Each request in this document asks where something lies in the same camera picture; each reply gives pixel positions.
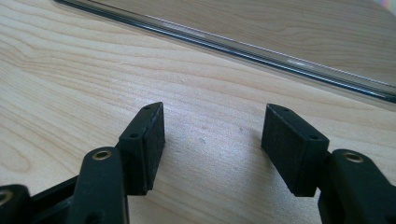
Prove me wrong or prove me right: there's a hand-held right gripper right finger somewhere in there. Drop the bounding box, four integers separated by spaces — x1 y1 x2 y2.
261 103 396 224

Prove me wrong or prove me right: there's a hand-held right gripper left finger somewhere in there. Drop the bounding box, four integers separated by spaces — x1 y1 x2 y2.
66 102 166 224

